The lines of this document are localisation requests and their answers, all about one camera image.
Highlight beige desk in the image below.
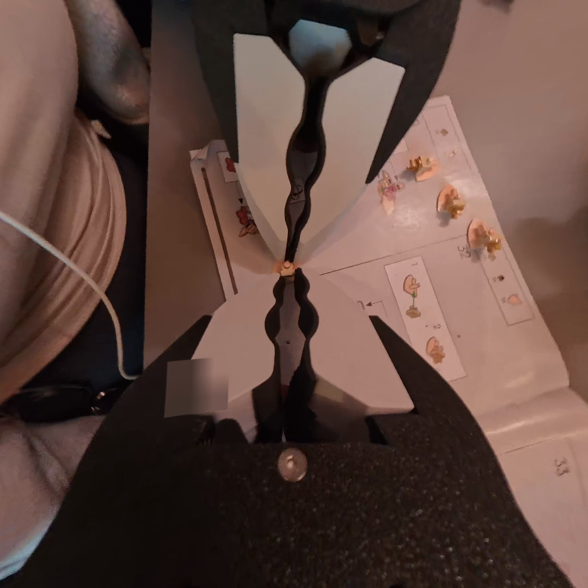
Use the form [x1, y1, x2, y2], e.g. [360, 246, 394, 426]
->
[143, 0, 588, 397]

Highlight brick building instruction booklet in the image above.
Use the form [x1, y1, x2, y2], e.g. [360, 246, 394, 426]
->
[189, 96, 588, 588]

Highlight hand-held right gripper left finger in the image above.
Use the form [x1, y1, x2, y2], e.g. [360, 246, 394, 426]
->
[190, 274, 283, 443]

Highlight white cable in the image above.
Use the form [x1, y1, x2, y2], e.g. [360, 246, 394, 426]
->
[0, 211, 141, 381]

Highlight tan and gold brick assembly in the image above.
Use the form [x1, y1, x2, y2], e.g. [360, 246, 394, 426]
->
[466, 219, 503, 262]
[406, 155, 436, 183]
[435, 184, 468, 220]

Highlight pink and white brick piece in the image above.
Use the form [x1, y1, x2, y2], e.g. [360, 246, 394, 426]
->
[377, 170, 405, 217]

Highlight person's left forearm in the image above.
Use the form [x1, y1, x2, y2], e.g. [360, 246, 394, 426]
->
[69, 0, 152, 126]

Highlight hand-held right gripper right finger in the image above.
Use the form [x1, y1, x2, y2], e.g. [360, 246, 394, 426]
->
[284, 269, 417, 443]

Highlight black strap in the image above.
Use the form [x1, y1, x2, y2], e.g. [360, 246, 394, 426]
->
[0, 385, 121, 422]

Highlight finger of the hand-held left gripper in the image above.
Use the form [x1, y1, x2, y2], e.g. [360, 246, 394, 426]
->
[293, 56, 406, 269]
[232, 32, 307, 275]

